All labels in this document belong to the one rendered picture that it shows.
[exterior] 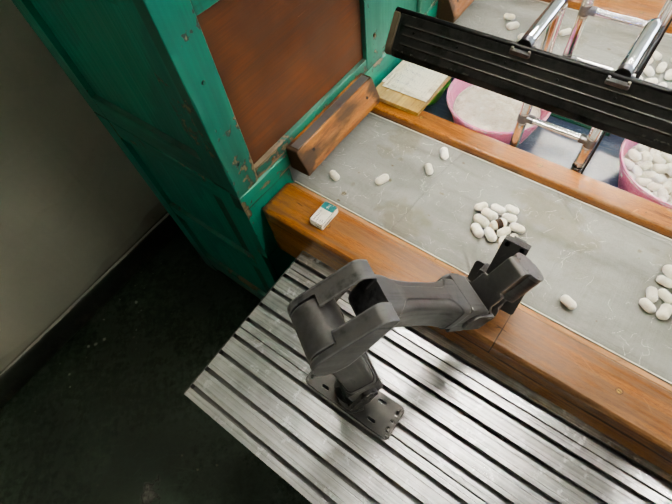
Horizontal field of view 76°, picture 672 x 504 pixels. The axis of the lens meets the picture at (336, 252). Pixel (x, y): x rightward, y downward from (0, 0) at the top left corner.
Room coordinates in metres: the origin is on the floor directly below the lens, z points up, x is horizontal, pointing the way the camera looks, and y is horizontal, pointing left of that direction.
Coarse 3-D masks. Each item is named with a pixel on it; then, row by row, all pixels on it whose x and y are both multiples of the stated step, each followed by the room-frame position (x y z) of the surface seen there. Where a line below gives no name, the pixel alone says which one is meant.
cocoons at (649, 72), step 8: (504, 16) 1.20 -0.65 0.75; (512, 16) 1.18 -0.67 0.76; (512, 24) 1.15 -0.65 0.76; (560, 32) 1.07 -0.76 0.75; (568, 32) 1.06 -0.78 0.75; (656, 56) 0.89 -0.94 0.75; (648, 64) 0.87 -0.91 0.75; (664, 64) 0.85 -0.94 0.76; (648, 72) 0.84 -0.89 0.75; (648, 80) 0.81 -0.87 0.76; (656, 80) 0.80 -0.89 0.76
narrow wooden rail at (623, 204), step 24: (408, 120) 0.83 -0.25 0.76; (432, 120) 0.82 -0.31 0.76; (456, 144) 0.73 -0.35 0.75; (480, 144) 0.71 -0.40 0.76; (504, 144) 0.69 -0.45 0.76; (504, 168) 0.64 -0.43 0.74; (528, 168) 0.60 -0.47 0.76; (552, 168) 0.59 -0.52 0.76; (576, 192) 0.52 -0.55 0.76; (600, 192) 0.50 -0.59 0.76; (624, 192) 0.49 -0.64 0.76; (624, 216) 0.44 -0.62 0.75; (648, 216) 0.42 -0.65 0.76
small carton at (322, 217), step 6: (324, 204) 0.61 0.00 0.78; (330, 204) 0.60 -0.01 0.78; (318, 210) 0.59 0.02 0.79; (324, 210) 0.59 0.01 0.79; (330, 210) 0.59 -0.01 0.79; (336, 210) 0.59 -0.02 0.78; (312, 216) 0.58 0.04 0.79; (318, 216) 0.58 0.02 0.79; (324, 216) 0.57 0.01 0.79; (330, 216) 0.57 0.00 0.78; (312, 222) 0.57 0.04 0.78; (318, 222) 0.56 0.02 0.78; (324, 222) 0.56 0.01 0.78
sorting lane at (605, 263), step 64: (384, 128) 0.85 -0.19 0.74; (320, 192) 0.68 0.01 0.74; (384, 192) 0.64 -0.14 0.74; (448, 192) 0.60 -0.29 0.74; (512, 192) 0.57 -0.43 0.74; (448, 256) 0.44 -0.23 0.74; (576, 256) 0.38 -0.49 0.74; (640, 256) 0.35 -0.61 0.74; (576, 320) 0.24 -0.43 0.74; (640, 320) 0.22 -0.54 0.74
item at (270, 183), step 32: (384, 64) 1.01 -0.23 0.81; (160, 160) 0.85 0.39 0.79; (288, 160) 0.73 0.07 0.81; (160, 192) 0.98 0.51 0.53; (192, 192) 0.83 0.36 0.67; (224, 192) 0.67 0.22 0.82; (256, 192) 0.66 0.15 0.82; (192, 224) 0.91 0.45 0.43; (224, 224) 0.77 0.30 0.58; (256, 224) 0.63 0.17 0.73; (224, 256) 0.88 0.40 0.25; (256, 256) 0.67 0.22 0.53; (288, 256) 0.70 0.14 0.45; (256, 288) 0.79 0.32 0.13
